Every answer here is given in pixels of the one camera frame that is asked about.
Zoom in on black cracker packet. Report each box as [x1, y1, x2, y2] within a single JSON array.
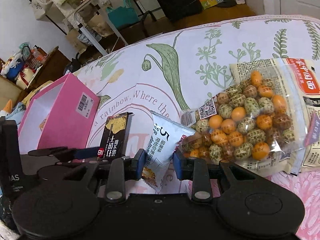
[[98, 112, 133, 163]]

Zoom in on white snack packet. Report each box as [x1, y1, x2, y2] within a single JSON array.
[[142, 111, 195, 192]]

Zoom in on clear bag coated peanuts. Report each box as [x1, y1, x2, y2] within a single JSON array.
[[181, 58, 319, 176]]

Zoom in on pink cardboard box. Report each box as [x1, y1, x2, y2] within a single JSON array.
[[18, 73, 100, 154]]

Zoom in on blue blanket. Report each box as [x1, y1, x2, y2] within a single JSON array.
[[5, 102, 26, 125]]

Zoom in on wooden nightstand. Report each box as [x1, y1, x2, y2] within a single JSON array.
[[25, 47, 71, 92]]

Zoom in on floral bed sheet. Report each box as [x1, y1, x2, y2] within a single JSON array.
[[18, 14, 320, 240]]

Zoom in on brown paper bag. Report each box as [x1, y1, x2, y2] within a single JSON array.
[[87, 14, 114, 37]]

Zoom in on wooden rolling desk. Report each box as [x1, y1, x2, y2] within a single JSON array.
[[52, 0, 162, 55]]

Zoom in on teal tote bag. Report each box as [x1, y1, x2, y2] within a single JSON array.
[[106, 0, 139, 29]]

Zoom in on canvas tote bag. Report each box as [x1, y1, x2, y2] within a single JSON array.
[[31, 0, 53, 21]]

